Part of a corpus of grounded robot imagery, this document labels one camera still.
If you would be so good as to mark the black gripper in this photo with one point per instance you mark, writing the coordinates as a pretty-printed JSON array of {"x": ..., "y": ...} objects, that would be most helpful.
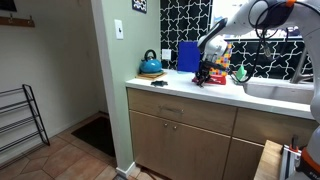
[{"x": 208, "y": 69}]

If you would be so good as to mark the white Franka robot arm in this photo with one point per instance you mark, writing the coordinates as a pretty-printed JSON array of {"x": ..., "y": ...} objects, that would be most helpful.
[{"x": 240, "y": 20}]

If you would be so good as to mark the red towel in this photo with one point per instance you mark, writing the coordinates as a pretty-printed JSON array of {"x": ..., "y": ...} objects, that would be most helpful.
[{"x": 218, "y": 80}]

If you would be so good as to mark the small black counter object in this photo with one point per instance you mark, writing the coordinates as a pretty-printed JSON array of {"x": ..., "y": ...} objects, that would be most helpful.
[{"x": 159, "y": 83}]

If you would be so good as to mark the blue cutting board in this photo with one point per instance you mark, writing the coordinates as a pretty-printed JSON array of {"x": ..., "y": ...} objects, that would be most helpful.
[{"x": 188, "y": 56}]

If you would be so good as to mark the green sponge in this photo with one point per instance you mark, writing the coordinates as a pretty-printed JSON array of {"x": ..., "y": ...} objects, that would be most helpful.
[{"x": 240, "y": 73}]

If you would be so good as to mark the wooden trivet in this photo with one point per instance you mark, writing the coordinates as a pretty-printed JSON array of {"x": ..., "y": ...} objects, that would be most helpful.
[{"x": 151, "y": 76}]

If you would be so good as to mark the teal kettle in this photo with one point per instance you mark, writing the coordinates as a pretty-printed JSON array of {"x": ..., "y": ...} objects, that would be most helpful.
[{"x": 150, "y": 65}]

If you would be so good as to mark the metal cabinet knob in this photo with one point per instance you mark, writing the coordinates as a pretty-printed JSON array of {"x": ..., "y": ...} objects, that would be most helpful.
[
  {"x": 174, "y": 127},
  {"x": 165, "y": 125}
]

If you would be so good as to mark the wooden kitchen cabinet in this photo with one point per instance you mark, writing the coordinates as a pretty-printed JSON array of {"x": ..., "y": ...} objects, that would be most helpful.
[{"x": 186, "y": 146}]

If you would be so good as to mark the steel sink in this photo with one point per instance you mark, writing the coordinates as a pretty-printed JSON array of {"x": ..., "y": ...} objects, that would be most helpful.
[{"x": 276, "y": 90}]

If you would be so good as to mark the steel faucet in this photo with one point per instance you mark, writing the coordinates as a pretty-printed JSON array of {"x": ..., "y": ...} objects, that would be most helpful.
[{"x": 298, "y": 70}]

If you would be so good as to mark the light wooden block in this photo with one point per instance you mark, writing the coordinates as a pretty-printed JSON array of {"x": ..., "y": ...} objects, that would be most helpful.
[{"x": 268, "y": 163}]

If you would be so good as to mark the dark door mat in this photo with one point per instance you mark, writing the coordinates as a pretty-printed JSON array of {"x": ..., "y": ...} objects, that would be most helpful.
[{"x": 95, "y": 135}]

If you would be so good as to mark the black metal shoe rack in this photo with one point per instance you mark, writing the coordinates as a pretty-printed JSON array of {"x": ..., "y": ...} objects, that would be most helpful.
[{"x": 30, "y": 110}]

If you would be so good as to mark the wooden coat rack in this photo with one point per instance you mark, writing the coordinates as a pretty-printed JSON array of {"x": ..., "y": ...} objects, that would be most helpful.
[{"x": 16, "y": 21}]

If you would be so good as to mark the white wall outlet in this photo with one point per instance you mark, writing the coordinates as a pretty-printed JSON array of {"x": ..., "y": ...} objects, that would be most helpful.
[{"x": 166, "y": 54}]

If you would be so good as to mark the patterned wall tile art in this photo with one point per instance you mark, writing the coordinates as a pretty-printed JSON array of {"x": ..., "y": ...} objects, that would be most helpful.
[{"x": 139, "y": 5}]

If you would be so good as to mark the white light switch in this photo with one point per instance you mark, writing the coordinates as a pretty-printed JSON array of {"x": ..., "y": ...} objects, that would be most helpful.
[{"x": 119, "y": 29}]

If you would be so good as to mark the aluminium frame rail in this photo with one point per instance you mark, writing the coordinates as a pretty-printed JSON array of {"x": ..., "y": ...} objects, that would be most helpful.
[{"x": 289, "y": 163}]

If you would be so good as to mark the dark picture frame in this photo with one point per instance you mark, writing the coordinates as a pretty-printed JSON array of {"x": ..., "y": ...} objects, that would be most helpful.
[{"x": 7, "y": 5}]

